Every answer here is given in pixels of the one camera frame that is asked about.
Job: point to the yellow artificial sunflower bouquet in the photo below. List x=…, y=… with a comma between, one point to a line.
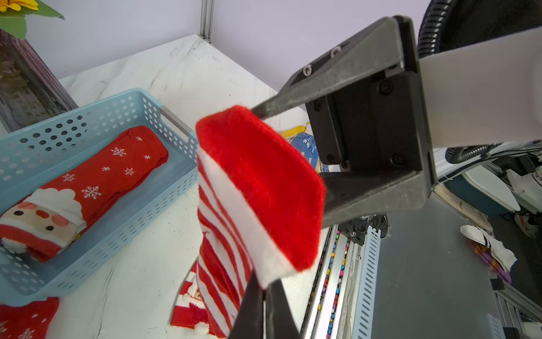
x=15, y=12

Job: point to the aluminium rail front frame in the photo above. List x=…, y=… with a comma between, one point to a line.
x=342, y=299

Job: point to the dark ribbed glass vase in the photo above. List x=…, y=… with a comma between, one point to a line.
x=30, y=92

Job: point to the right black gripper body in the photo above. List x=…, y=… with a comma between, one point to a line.
x=373, y=124

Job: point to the red snowflake santa sock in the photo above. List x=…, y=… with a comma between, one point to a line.
x=53, y=216

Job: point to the red white striped sock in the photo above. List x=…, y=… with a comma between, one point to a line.
x=189, y=311
x=260, y=211

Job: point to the light blue plastic basket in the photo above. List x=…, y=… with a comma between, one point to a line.
x=34, y=156

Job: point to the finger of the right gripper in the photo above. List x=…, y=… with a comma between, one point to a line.
x=374, y=49
x=350, y=195

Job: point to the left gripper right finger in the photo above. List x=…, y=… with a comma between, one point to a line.
x=279, y=323

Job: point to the red bear face sock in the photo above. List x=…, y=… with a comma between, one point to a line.
x=30, y=321

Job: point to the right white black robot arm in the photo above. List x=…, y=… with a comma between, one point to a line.
x=480, y=69

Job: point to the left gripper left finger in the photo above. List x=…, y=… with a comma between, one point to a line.
x=249, y=323

